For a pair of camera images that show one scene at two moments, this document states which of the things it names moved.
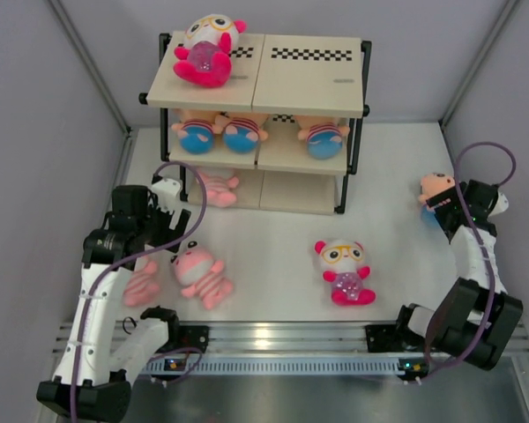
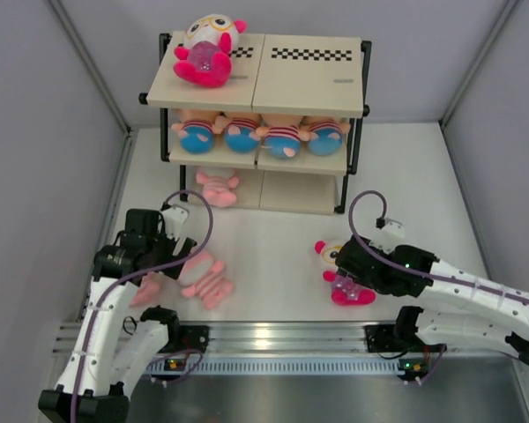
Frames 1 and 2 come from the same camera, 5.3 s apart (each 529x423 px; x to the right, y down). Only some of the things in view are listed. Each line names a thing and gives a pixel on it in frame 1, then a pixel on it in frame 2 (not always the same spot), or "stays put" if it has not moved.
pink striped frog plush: x=195 y=268 stays put
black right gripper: x=451 y=194 → x=361 y=280
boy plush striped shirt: x=431 y=218 → x=287 y=131
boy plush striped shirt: x=324 y=135 stays put
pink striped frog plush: x=144 y=286 stays put
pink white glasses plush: x=340 y=257 stays put
